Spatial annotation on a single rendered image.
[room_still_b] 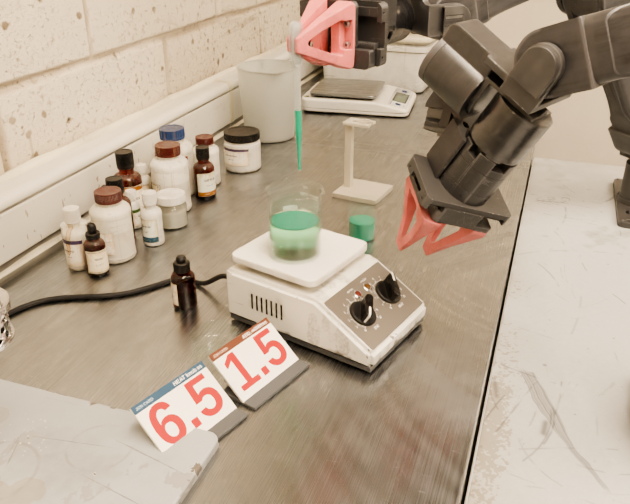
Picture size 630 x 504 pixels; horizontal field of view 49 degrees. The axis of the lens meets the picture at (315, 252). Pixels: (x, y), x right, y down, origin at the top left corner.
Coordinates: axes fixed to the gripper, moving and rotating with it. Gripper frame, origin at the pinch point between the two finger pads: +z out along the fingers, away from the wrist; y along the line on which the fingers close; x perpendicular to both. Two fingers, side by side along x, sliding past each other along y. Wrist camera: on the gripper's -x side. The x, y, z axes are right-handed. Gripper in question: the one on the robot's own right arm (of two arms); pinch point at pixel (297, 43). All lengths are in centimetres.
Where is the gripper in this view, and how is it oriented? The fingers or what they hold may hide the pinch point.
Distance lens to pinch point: 71.6
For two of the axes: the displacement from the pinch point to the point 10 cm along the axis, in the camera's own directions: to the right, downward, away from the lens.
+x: 0.1, 8.9, 4.6
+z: -5.7, 3.8, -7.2
